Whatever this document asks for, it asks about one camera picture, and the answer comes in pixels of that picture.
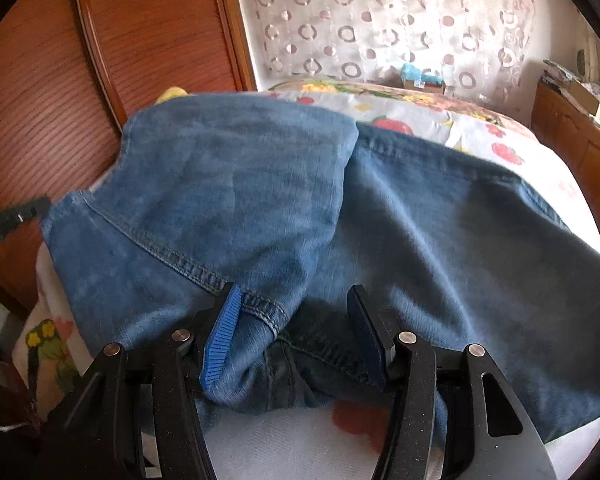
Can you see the small oval mirror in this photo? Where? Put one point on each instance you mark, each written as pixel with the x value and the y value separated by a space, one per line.
pixel 589 57

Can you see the long wooden cabinet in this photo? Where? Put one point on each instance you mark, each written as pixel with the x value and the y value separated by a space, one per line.
pixel 575 135

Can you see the strawberry print bed sheet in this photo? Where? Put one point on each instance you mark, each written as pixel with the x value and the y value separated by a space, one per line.
pixel 290 440

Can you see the wooden slatted wardrobe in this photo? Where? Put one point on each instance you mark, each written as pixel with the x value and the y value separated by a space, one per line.
pixel 130 35

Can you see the open cardboard box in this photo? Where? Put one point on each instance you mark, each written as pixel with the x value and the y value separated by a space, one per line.
pixel 585 97

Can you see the blue denim pants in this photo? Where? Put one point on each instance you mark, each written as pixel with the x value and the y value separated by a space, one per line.
pixel 405 240

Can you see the stack of papers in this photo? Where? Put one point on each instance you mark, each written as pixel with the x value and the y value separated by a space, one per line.
pixel 557 72

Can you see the cardboard box with teal cloth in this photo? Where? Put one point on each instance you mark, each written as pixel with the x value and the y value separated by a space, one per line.
pixel 420 82

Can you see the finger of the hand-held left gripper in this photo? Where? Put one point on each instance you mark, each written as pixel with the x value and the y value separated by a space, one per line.
pixel 20 212

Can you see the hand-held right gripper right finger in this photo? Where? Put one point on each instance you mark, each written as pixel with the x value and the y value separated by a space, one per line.
pixel 367 335

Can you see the yellow plush toy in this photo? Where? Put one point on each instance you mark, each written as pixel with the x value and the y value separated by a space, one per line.
pixel 172 94

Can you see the circle pattern sheer curtain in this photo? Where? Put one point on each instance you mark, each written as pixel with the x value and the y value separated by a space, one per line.
pixel 355 20

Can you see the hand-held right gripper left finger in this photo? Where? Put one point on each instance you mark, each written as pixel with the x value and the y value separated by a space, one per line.
pixel 220 330

